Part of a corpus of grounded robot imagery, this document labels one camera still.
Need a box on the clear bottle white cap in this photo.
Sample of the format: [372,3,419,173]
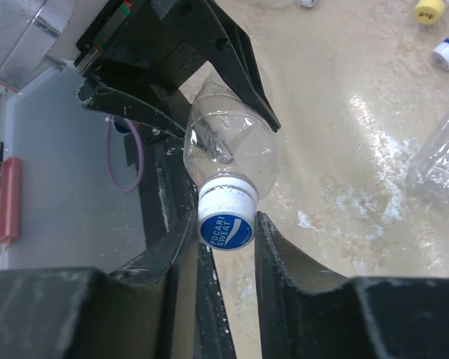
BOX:
[182,80,280,199]
[406,111,449,206]

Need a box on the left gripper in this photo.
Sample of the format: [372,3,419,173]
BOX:
[76,1,281,138]

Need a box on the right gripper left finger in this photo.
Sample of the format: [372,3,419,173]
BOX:
[0,212,236,358]

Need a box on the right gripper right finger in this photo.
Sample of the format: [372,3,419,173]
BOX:
[254,213,449,358]

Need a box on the red box outside cell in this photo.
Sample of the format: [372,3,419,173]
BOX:
[0,157,22,245]

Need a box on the white blue bottle cap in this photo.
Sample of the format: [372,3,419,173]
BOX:
[198,173,258,251]
[432,38,449,71]

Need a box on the clear bottle yellow cap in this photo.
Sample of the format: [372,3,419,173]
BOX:
[413,0,449,25]

